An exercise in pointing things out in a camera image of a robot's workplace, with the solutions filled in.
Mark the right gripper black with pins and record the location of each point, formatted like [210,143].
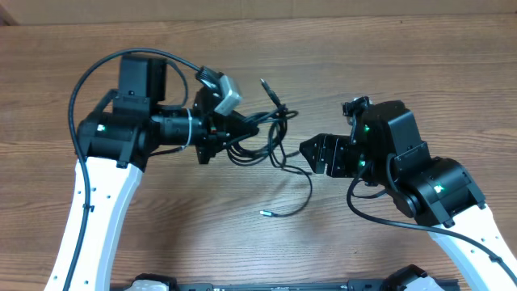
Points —
[335,149]

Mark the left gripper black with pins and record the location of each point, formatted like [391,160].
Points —
[216,128]

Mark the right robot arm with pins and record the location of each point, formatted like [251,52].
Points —
[441,198]

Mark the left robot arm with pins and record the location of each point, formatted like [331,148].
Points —
[114,143]

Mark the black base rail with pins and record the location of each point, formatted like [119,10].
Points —
[350,285]

